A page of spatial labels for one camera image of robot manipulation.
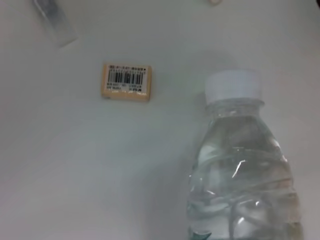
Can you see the beige eraser with barcode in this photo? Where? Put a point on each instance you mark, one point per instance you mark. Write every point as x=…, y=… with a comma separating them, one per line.
x=126, y=82

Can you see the clear water bottle green label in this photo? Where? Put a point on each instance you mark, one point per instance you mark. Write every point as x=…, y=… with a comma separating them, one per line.
x=240, y=175

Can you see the silver glitter marker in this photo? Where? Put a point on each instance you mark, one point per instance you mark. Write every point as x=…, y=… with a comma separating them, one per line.
x=56, y=22

